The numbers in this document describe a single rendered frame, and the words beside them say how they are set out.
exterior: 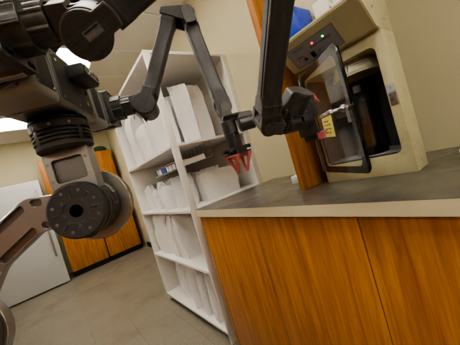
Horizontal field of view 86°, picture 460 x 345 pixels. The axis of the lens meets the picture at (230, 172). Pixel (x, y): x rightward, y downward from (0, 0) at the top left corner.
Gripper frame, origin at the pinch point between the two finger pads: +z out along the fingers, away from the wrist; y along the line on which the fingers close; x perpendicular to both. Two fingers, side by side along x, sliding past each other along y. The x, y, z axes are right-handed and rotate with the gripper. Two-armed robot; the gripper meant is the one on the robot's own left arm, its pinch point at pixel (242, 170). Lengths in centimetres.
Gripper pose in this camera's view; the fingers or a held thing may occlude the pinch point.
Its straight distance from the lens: 94.8
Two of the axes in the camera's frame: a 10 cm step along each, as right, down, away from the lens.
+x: -5.8, 1.5, 8.0
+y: 7.6, -2.6, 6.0
